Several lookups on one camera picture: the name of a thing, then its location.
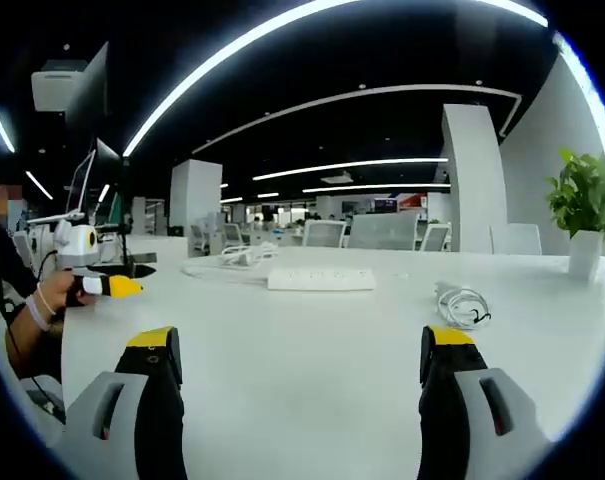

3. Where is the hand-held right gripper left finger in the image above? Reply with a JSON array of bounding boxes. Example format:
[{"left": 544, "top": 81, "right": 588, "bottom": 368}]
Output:
[{"left": 61, "top": 325, "right": 188, "bottom": 480}]

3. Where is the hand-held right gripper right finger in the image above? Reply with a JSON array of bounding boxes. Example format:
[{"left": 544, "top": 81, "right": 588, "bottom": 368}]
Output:
[{"left": 417, "top": 324, "right": 553, "bottom": 480}]

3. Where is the white charger with cable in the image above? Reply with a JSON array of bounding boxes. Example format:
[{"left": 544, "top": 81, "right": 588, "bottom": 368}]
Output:
[{"left": 434, "top": 281, "right": 493, "bottom": 330}]

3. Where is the white power strip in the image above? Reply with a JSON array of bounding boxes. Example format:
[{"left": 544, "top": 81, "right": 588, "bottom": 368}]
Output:
[{"left": 267, "top": 266, "right": 378, "bottom": 292}]

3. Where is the white desk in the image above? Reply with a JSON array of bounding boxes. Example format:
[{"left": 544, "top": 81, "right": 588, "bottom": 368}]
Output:
[{"left": 60, "top": 234, "right": 605, "bottom": 480}]

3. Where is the straight ceiling light strip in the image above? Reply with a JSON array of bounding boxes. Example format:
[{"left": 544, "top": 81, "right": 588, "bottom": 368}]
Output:
[{"left": 251, "top": 156, "right": 449, "bottom": 182}]

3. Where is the person's left hand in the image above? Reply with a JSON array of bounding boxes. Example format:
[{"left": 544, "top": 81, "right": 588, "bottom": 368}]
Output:
[{"left": 37, "top": 272, "right": 97, "bottom": 317}]

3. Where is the white tilted screen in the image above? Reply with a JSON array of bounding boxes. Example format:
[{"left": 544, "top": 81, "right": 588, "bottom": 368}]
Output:
[{"left": 64, "top": 148, "right": 98, "bottom": 217}]

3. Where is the white mesh office chair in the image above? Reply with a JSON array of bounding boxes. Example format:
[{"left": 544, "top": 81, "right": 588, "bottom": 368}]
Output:
[
  {"left": 188, "top": 223, "right": 211, "bottom": 257},
  {"left": 301, "top": 219, "right": 348, "bottom": 249},
  {"left": 419, "top": 222, "right": 453, "bottom": 253},
  {"left": 223, "top": 222, "right": 252, "bottom": 249}
]

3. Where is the person's dark clothing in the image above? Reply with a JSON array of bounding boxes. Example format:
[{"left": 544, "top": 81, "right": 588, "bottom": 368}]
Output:
[{"left": 0, "top": 212, "right": 39, "bottom": 306}]

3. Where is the pale wristband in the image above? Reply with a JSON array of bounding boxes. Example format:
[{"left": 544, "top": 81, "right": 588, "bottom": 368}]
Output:
[{"left": 25, "top": 282, "right": 58, "bottom": 331}]

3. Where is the small dark monitor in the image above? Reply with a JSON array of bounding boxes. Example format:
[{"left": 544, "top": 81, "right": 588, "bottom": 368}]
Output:
[{"left": 94, "top": 137, "right": 134, "bottom": 175}]

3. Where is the white box unit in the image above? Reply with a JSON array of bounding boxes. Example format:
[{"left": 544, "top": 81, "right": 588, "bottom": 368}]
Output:
[{"left": 30, "top": 59, "right": 89, "bottom": 112}]

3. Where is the white partition board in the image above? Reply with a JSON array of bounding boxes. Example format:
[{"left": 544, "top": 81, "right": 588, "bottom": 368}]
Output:
[{"left": 489, "top": 222, "right": 543, "bottom": 257}]

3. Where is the grey office chair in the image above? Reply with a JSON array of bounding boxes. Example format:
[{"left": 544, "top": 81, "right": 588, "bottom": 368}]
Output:
[{"left": 346, "top": 212, "right": 421, "bottom": 252}]

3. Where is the white plant pot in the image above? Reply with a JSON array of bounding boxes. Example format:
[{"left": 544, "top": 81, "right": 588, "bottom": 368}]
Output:
[{"left": 567, "top": 228, "right": 605, "bottom": 281}]

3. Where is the green potted plant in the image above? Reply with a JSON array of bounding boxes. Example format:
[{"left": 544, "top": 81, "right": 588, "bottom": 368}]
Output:
[{"left": 545, "top": 146, "right": 605, "bottom": 240}]

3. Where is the long curved ceiling light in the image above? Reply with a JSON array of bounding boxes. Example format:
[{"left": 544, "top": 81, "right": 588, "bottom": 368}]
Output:
[{"left": 123, "top": 0, "right": 551, "bottom": 158}]

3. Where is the white ceiling track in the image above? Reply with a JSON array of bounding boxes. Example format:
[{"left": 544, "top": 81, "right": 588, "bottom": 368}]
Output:
[{"left": 191, "top": 83, "right": 524, "bottom": 155}]

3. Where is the white cable bundle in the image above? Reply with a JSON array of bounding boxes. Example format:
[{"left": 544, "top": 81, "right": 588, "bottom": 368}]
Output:
[{"left": 218, "top": 241, "right": 279, "bottom": 269}]

